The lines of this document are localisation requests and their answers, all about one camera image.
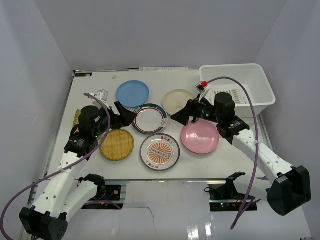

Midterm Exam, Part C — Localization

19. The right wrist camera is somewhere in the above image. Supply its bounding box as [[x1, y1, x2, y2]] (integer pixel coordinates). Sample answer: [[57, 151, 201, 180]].
[[195, 81, 208, 94]]

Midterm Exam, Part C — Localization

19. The round woven bamboo tray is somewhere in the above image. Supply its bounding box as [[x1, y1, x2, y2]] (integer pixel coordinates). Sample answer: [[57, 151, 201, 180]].
[[100, 129, 135, 162]]

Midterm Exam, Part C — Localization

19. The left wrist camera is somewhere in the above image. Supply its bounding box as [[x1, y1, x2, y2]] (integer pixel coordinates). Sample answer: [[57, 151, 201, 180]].
[[94, 89, 109, 102]]

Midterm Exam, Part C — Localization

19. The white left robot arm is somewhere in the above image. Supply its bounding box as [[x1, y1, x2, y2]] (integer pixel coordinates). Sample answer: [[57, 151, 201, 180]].
[[19, 101, 137, 240]]

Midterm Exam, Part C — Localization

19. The green rimmed white plate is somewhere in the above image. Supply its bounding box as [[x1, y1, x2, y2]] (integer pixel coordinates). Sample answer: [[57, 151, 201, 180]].
[[132, 103, 168, 135]]

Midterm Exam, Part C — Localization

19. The orange sunburst white plate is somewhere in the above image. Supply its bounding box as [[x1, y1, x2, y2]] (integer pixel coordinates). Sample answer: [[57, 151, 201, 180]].
[[139, 133, 181, 172]]

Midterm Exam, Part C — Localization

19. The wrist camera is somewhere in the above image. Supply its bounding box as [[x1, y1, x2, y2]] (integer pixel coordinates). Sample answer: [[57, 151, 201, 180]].
[[94, 89, 109, 102], [195, 81, 208, 94]]

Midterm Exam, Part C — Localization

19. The black label sticker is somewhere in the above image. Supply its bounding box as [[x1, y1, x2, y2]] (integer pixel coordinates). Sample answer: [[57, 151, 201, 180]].
[[74, 72, 92, 77]]

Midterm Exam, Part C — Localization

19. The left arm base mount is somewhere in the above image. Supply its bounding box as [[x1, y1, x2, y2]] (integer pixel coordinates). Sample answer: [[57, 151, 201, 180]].
[[82, 185, 124, 210]]

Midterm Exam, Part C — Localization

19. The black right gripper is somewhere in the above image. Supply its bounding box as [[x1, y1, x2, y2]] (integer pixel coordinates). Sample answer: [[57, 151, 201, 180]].
[[170, 94, 222, 127]]

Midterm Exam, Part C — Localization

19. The white plastic bin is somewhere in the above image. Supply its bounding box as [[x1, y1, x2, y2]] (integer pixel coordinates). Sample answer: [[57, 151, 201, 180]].
[[199, 63, 276, 118]]

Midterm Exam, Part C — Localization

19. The blue round plate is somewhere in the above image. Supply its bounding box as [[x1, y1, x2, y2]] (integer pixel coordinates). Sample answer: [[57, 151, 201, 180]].
[[115, 80, 150, 108]]

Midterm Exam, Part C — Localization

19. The pink round plate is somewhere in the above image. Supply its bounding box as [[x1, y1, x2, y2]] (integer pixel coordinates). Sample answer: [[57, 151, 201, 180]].
[[180, 119, 220, 154]]

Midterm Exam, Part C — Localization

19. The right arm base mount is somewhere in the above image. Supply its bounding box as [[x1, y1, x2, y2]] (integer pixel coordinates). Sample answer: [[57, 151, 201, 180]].
[[204, 172, 245, 213]]

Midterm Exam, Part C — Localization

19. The cream round plate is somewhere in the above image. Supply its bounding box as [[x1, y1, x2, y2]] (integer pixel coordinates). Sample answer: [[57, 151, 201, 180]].
[[162, 89, 195, 115]]

